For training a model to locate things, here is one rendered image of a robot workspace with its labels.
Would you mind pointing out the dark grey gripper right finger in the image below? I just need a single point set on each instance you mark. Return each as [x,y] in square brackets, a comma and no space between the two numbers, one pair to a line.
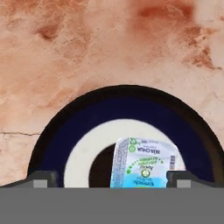
[183,178]

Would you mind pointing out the dark blue and white plate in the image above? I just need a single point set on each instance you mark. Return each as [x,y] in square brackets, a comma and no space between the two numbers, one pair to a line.
[87,122]

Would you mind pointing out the white yogurt container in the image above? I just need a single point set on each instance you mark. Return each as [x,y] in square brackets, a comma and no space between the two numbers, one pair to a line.
[143,163]

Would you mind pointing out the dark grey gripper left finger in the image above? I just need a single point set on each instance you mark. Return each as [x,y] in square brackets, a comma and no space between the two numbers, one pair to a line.
[43,178]

